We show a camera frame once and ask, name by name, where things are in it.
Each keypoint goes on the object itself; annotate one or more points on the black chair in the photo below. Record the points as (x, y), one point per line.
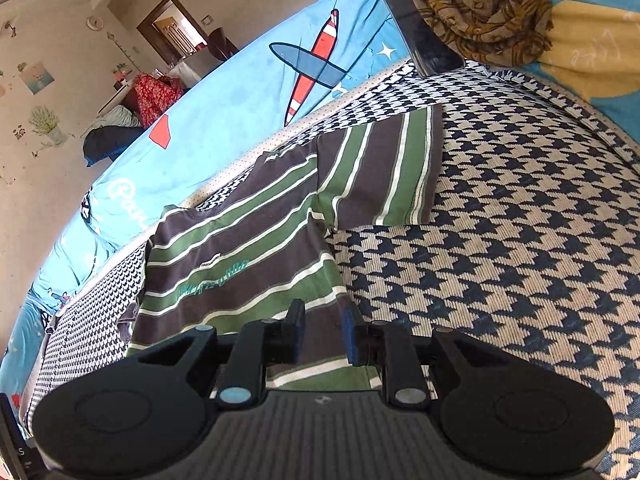
(222, 42)

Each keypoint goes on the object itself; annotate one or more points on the lavender pot wall sticker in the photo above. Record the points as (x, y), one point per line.
(47, 125)

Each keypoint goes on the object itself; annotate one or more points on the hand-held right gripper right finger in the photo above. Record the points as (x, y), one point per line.
(353, 337)

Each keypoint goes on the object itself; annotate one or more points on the blue printed sofa backrest cover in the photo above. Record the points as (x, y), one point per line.
(235, 110)

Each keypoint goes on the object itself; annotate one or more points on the brown patterned scarf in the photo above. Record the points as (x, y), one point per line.
(480, 5)

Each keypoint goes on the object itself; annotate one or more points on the green brown striped t-shirt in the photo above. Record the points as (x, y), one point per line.
(260, 250)

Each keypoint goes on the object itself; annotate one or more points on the red floral cloth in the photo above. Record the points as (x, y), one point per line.
(157, 97)

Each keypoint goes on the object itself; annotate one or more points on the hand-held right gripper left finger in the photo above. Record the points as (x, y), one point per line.
(299, 332)

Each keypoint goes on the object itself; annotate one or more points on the blue yellow printed armrest cover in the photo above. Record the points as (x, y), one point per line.
(595, 50)

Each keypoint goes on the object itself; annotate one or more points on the pastel wall picture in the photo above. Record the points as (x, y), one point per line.
(36, 78)

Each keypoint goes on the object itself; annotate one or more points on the striped pillow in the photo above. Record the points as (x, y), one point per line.
(120, 117)

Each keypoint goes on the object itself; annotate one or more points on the black smartphone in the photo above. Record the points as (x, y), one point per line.
(425, 40)

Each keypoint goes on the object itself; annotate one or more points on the wooden door frame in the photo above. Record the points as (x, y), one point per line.
(172, 25)

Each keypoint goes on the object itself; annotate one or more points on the pile of clothes on chair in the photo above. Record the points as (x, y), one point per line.
(110, 142)

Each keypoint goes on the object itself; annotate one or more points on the houndstooth sofa seat cover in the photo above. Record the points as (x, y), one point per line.
(500, 240)

